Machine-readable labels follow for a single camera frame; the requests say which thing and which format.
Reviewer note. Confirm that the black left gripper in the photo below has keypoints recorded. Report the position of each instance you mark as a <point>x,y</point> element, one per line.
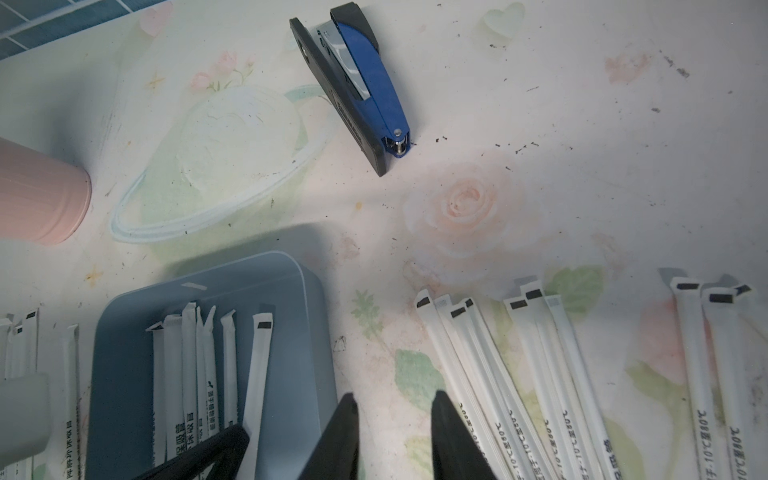
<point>25,417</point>

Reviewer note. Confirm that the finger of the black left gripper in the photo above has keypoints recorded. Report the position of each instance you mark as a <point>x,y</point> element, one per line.
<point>221,454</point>

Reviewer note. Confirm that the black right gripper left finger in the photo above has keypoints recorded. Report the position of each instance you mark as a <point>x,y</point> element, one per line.
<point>336,454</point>

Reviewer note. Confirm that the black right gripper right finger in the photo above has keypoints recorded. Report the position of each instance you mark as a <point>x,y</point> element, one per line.
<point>455,455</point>

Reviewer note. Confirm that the white straw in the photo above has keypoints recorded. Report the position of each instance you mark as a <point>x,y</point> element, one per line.
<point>159,441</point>
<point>175,421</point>

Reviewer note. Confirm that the white straws pile left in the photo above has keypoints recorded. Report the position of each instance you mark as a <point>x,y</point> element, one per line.
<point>19,357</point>

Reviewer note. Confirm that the white straws pile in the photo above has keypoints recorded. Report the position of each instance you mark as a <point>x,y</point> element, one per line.
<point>660,374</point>
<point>19,357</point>

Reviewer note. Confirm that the white straws pile right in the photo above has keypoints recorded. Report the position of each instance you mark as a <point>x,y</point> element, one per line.
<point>660,374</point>

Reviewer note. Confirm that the pink pen cup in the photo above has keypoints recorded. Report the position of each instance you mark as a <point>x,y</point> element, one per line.
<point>43,199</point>

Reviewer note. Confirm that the blue black stapler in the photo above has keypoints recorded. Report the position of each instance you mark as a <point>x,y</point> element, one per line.
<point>343,55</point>

